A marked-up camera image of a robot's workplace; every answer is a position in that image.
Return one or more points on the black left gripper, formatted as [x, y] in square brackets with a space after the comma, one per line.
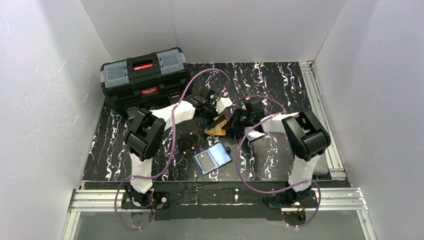
[214, 112]

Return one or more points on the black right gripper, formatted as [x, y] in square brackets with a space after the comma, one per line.
[236, 120]

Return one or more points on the orange credit card stack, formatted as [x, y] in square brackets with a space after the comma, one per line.
[217, 131]

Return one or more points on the navy blue card holder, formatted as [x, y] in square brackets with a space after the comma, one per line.
[212, 158]

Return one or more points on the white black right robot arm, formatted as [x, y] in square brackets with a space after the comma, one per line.
[307, 138]

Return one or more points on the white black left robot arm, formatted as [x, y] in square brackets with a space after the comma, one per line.
[145, 132]

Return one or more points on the white card stack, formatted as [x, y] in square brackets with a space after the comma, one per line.
[254, 135]

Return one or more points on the black red toolbox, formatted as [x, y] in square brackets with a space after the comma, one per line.
[145, 81]

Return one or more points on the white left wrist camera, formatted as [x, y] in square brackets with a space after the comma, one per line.
[222, 104]

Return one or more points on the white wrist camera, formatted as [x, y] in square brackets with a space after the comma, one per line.
[251, 104]
[222, 104]

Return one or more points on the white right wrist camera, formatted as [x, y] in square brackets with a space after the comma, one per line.
[251, 104]

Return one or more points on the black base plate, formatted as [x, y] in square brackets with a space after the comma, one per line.
[217, 200]

